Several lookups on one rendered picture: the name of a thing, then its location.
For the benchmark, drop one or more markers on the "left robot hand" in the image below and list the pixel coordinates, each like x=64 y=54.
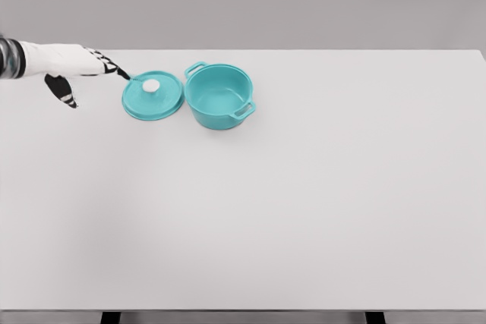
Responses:
x=76 y=60

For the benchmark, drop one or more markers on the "teal pot lid white knob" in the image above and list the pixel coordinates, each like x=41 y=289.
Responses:
x=159 y=101

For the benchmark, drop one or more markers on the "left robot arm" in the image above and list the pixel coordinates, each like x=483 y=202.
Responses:
x=23 y=59

